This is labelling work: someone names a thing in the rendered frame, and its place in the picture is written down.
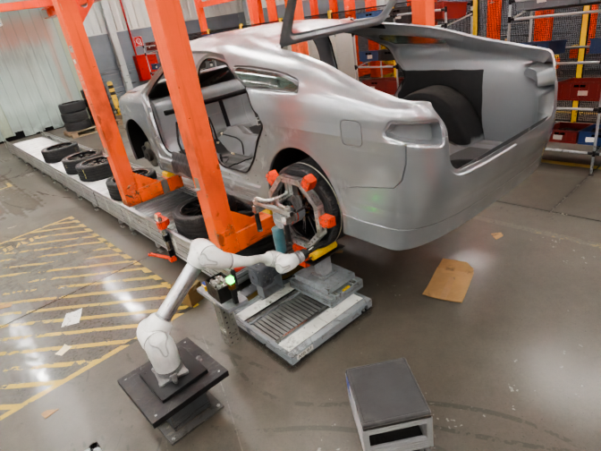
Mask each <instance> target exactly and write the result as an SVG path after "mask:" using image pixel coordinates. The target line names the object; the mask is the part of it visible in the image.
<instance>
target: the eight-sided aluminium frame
mask: <svg viewBox="0 0 601 451"><path fill-rule="evenodd" d="M302 179H303V178H302V177H298V176H294V175H290V174H280V175H278V176H277V177H276V179H275V182H274V183H273V185H272V187H271V189H270V190H269V192H268V193H269V194H268V196H269V199H271V198H274V197H276V196H278V192H279V190H280V188H281V187H282V185H283V183H290V184H292V185H296V186H298V187H299V189H300V191H301V192H302V193H303V195H304V196H305V197H306V199H307V200H308V201H309V203H310V205H311V206H312V207H313V209H314V216H315V221H316V228H317V233H316V234H315V235H314V236H313V237H312V239H311V240H309V239H307V238H304V237H302V236H299V235H297V234H296V233H294V231H293V230H292V228H291V227H290V226H289V227H290V234H291V238H292V242H293V243H296V244H298V245H300V246H302V247H304V248H306V249H308V248H309V247H310V246H312V245H314V244H316V243H318V242H319V241H320V240H321V239H322V238H323V237H324V235H326V233H327V229H326V228H324V227H322V226H320V225H319V219H318V218H319V217H321V216H323V215H324V214H325V212H324V206H323V203H322V201H321V200H320V199H319V197H318V196H317V195H316V193H315V192H314V191H313V190H310V191H305V190H304V189H303V188H302V187H301V181H302Z"/></svg>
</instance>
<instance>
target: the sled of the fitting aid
mask: <svg viewBox="0 0 601 451"><path fill-rule="evenodd" d="M289 281H290V286H291V287H292V288H294V289H296V290H298V291H300V292H302V293H304V294H306V295H307V296H309V297H311V298H313V299H315V300H317V301H319V302H322V303H323V304H324V305H326V306H328V307H330V308H332V309H333V307H335V306H336V305H338V304H339V303H340V302H342V301H344V300H345V299H346V298H348V297H349V296H351V295H352V294H354V293H355V292H357V291H358V290H360V289H361V287H363V280H362V278H360V277H356V276H355V277H354V278H353V279H352V280H350V281H349V282H347V283H346V284H344V285H342V286H341V287H339V288H338V289H336V290H335V291H333V292H332V293H331V294H326V293H324V292H322V291H320V290H318V289H317V288H315V287H313V286H311V285H308V284H306V283H304V282H302V281H300V280H299V279H297V278H295V276H294V277H291V278H290V279H289Z"/></svg>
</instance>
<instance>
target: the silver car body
mask: <svg viewBox="0 0 601 451"><path fill-rule="evenodd" d="M396 2H397V0H389V2H388V3H387V5H386V6H385V8H384V10H383V11H382V12H381V13H380V14H379V15H378V16H376V17H371V18H367V19H363V20H358V21H349V20H338V19H309V20H297V21H294V20H293V18H294V13H295V8H296V4H297V0H288V1H287V5H286V8H285V13H284V20H283V21H280V22H275V23H269V24H265V25H259V26H255V27H250V28H245V29H240V30H231V31H227V32H221V33H216V34H212V35H208V36H205V37H202V38H197V39H194V40H192V41H191V42H190V48H191V52H192V55H193V59H194V63H195V66H196V70H197V74H198V78H199V85H200V88H201V92H202V96H203V99H204V104H205V108H206V111H207V118H208V121H209V125H210V129H211V133H212V137H213V141H214V144H215V148H216V154H217V159H218V163H219V166H220V170H221V174H222V177H223V181H224V188H225V192H227V193H230V194H232V195H234V196H236V197H239V198H242V199H245V200H249V201H251V202H253V200H254V198H256V197H260V198H262V199H269V196H268V194H269V193H268V186H267V179H266V175H267V173H268V168H269V165H270V162H271V159H272V157H273V155H274V154H275V153H276V152H277V150H279V149H281V148H283V147H295V148H298V149H302V150H304V151H305V152H307V153H308V154H309V155H311V156H312V157H313V158H314V159H315V160H316V161H317V162H318V163H319V164H320V166H321V167H322V168H323V170H324V171H325V172H326V174H327V176H328V178H329V179H330V181H331V183H332V185H333V186H334V189H335V192H336V194H337V197H338V200H339V202H340V205H341V209H342V213H343V224H344V234H347V235H349V236H352V237H355V238H358V239H361V240H363V241H366V242H368V243H373V244H375V245H378V246H381V247H384V248H387V249H389V250H394V251H404V250H409V249H413V248H416V247H419V246H421V245H423V244H426V243H430V242H432V241H434V240H435V239H437V238H439V237H441V236H443V235H445V234H448V233H449V232H451V231H452V230H454V229H455V228H457V227H459V226H461V225H462V224H464V223H465V222H467V221H469V220H470V219H472V218H473V217H474V216H476V215H477V214H478V213H480V212H481V211H483V210H484V209H485V208H487V207H489V206H490V205H491V204H493V203H494V202H496V201H497V200H499V199H500V198H501V197H503V196H504V195H505V194H506V193H507V192H509V191H510V190H512V189H513V188H515V187H516V186H517V185H519V184H520V183H522V182H523V181H524V180H525V179H527V178H528V177H529V176H530V175H531V174H533V173H534V172H535V171H536V170H537V169H538V167H539V165H540V164H541V160H542V157H543V155H544V151H545V149H546V146H547V143H548V142H549V140H550V137H551V135H552V132H553V129H554V122H555V116H556V105H557V90H558V82H557V75H556V70H555V66H556V61H555V58H554V53H553V51H552V50H551V49H549V48H545V47H534V46H529V45H524V44H519V43H514V42H509V41H503V40H498V39H492V38H484V37H480V36H475V35H471V34H467V33H463V32H459V31H456V30H449V29H444V28H438V27H433V26H427V25H418V24H408V23H394V22H384V21H385V19H386V18H387V16H388V14H389V13H390V12H391V11H392V9H393V7H394V5H395V4H396ZM341 33H350V34H354V35H358V36H361V37H363V38H367V39H370V40H372V41H374V42H377V43H378V44H380V45H382V46H384V47H386V48H387V49H388V50H389V52H390V53H391V54H392V56H393V58H394V61H395V62H396V63H397V64H398V65H399V66H400V68H401V69H402V73H403V76H404V79H403V80H402V82H401V84H400V85H399V87H398V89H397V91H395V93H394V96H390V95H388V94H386V93H384V92H382V91H379V90H377V89H373V88H370V87H369V86H367V85H365V84H363V83H361V82H359V81H356V80H355V79H353V78H352V77H350V76H348V75H347V74H345V73H343V72H341V71H339V70H338V67H337V63H336V60H335V56H334V50H333V46H332V43H331V40H330V38H329V36H333V35H337V34H341ZM310 40H313V41H314V43H315V45H316V47H317V51H318V53H319V58H320V61H319V60H317V59H315V58H312V57H310V56H307V55H302V54H299V53H296V52H293V51H290V50H286V49H283V47H287V46H290V45H294V44H298V43H301V42H306V41H310ZM207 60H215V61H217V62H220V63H223V64H225V65H221V66H217V67H213V68H209V69H205V70H200V68H201V66H202V64H203V63H204V62H206V61H207ZM229 70H230V71H229ZM227 71H229V72H227ZM225 72H226V73H225ZM223 73H224V75H222V74H223ZM163 75H165V74H164V70H163V67H162V65H161V66H160V67H159V69H158V70H157V71H156V72H155V74H154V75H153V76H152V78H151V79H150V81H149V82H148V83H146V84H143V85H140V86H138V87H136V88H133V89H131V90H129V91H127V92H126V93H125V94H124V95H122V96H121V97H120V99H119V107H120V111H121V114H122V119H123V126H124V129H125V131H126V134H127V137H128V140H129V143H130V145H131V150H132V152H133V155H134V157H135V159H136V160H140V159H143V158H145V159H147V160H148V161H149V162H150V164H151V165H152V166H160V169H161V170H164V171H166V172H169V173H172V174H177V173H175V172H174V170H173V167H172V160H173V158H172V154H173V151H174V152H178V153H181V154H184V155H186V152H185V148H184V146H183V142H182V136H181V133H180V129H179V126H178V123H177V119H176V116H175V112H174V107H173V103H172V100H171V97H170V93H169V89H168V87H167V83H166V79H162V77H163ZM220 75H222V76H221V77H219V76H220ZM217 77H219V78H217ZM215 78H217V79H216V80H215ZM160 79H162V80H160ZM212 80H214V81H212ZM211 81H212V82H211ZM177 175H179V176H182V177H185V178H188V179H191V178H190V177H188V176H187V175H185V174H183V173H178V174H177ZM191 180H192V181H193V179H191Z"/></svg>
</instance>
